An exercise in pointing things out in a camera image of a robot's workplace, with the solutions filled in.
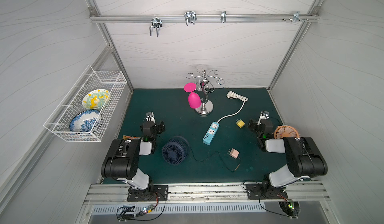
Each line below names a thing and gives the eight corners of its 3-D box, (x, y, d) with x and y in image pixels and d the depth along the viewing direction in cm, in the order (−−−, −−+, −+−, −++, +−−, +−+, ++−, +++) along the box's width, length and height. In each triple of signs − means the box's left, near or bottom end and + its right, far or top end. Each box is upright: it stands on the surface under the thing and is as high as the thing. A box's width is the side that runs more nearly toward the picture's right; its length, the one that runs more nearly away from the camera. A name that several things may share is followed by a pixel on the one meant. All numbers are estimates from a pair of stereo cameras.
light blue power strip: (202, 142, 93) (202, 140, 91) (212, 122, 102) (212, 120, 100) (209, 145, 91) (210, 144, 89) (219, 125, 101) (220, 123, 99)
